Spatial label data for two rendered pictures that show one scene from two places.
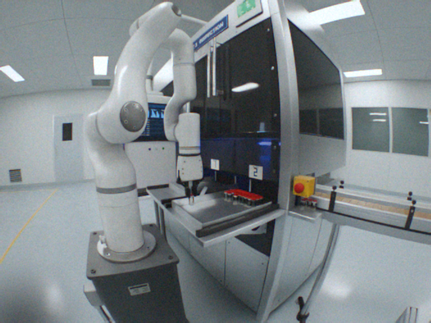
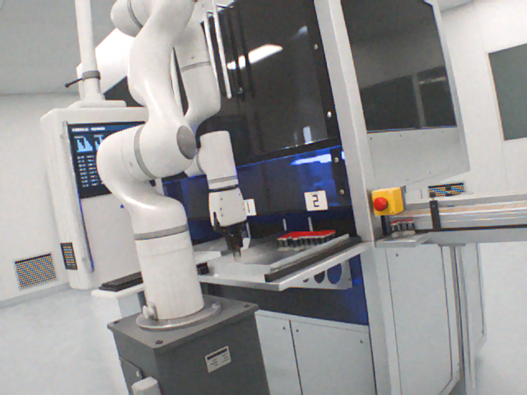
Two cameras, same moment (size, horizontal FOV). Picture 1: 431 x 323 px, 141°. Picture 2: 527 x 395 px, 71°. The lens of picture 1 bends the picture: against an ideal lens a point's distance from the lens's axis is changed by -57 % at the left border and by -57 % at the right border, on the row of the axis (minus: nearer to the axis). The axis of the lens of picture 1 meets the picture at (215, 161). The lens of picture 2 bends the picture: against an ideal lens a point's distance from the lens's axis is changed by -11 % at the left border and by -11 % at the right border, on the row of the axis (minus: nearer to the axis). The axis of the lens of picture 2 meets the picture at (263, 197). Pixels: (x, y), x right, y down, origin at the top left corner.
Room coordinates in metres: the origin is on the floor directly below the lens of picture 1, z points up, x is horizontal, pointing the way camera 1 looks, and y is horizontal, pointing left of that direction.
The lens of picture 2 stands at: (-0.48, 0.18, 1.13)
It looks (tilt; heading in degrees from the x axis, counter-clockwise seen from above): 3 degrees down; 351
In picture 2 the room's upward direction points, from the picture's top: 10 degrees counter-clockwise
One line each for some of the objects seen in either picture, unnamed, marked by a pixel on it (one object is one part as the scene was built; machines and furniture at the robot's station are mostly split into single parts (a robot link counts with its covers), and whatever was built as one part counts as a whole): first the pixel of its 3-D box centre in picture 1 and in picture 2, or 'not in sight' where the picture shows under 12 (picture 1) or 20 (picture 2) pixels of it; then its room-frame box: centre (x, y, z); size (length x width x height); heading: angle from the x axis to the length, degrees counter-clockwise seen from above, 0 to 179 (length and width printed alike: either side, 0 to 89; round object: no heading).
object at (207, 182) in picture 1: (202, 185); (235, 243); (1.05, 0.08, 0.90); 0.34 x 0.26 x 0.04; 125
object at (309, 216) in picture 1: (308, 212); (405, 239); (0.64, -0.40, 0.87); 0.14 x 0.13 x 0.02; 125
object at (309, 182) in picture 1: (304, 185); (388, 201); (0.63, -0.36, 1.00); 0.08 x 0.07 x 0.07; 125
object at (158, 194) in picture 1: (208, 199); (253, 257); (0.87, 0.04, 0.87); 0.70 x 0.48 x 0.02; 35
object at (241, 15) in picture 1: (246, 7); not in sight; (0.83, -0.18, 1.96); 0.21 x 0.01 x 0.21; 35
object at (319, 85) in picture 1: (326, 90); (406, 54); (0.95, -0.70, 1.51); 0.85 x 0.01 x 0.59; 125
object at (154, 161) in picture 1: (145, 138); (108, 189); (1.39, 0.58, 1.19); 0.50 x 0.19 x 0.78; 132
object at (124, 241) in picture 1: (120, 218); (170, 275); (0.42, 0.27, 0.95); 0.19 x 0.19 x 0.18
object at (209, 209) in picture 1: (221, 206); (280, 253); (0.70, -0.02, 0.90); 0.34 x 0.26 x 0.04; 125
